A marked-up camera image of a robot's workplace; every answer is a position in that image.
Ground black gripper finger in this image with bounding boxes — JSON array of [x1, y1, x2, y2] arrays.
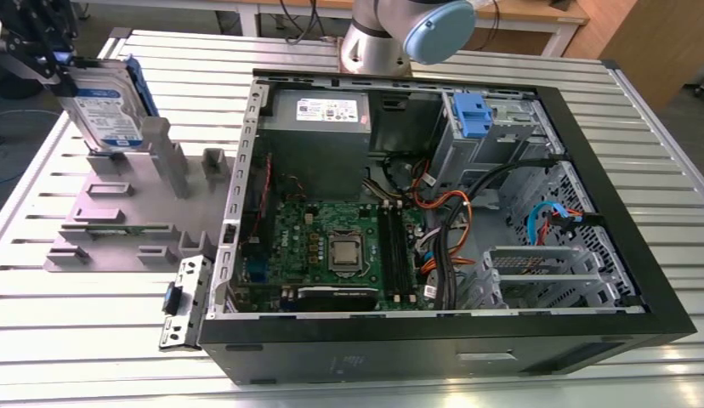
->
[[4, 33, 78, 99]]

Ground hard disk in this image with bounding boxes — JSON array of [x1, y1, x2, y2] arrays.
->
[[49, 50, 160, 155]]

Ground metal disk bay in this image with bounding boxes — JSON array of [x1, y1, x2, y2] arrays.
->
[[480, 246, 636, 309]]

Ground grey parts rack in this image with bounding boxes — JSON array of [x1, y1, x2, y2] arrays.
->
[[41, 118, 239, 275]]

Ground grey power supply unit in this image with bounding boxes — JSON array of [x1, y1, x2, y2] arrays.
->
[[257, 88, 371, 201]]

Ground blue black plug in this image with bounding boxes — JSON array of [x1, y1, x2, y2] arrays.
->
[[161, 283, 184, 316]]

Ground green motherboard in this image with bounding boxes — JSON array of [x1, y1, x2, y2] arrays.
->
[[237, 199, 438, 311]]

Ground silver CPU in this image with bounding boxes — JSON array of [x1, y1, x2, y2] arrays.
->
[[331, 241, 367, 265]]

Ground CPU socket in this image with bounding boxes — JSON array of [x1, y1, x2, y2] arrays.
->
[[325, 229, 373, 280]]

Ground black RAM slot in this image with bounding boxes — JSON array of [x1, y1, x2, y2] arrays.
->
[[377, 201, 393, 301], [392, 201, 410, 301], [384, 201, 402, 301]]

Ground black graphics card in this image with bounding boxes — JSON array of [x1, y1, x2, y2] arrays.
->
[[283, 285, 381, 314]]

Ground blue drive latch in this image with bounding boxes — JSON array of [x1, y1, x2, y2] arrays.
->
[[450, 91, 492, 139]]

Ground wooden desk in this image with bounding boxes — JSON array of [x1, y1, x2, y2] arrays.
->
[[475, 0, 591, 59]]

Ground metal optical drive cage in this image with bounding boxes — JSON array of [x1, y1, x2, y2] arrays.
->
[[430, 91, 563, 205]]

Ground black open PC case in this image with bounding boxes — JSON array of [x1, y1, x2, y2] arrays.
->
[[195, 67, 699, 388]]

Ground wooden cabinet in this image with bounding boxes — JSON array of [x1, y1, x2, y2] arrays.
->
[[563, 0, 704, 114]]

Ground pale floor cable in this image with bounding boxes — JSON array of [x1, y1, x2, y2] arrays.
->
[[0, 108, 64, 128]]

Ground white frame table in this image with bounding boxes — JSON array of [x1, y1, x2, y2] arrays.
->
[[78, 0, 352, 39]]

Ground black hanging cable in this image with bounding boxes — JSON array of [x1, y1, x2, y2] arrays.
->
[[276, 0, 333, 43]]

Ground metal port panel bracket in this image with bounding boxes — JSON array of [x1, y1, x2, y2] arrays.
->
[[157, 254, 211, 352]]

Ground yellow black power wires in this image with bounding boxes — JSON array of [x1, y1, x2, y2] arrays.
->
[[361, 178, 412, 201]]

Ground orange red wire bundle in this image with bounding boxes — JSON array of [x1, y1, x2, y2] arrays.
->
[[412, 161, 478, 277]]

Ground black cable bundle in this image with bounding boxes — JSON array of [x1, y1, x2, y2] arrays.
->
[[430, 159, 556, 309]]

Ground blue data wire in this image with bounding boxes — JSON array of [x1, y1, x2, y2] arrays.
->
[[524, 202, 586, 247]]

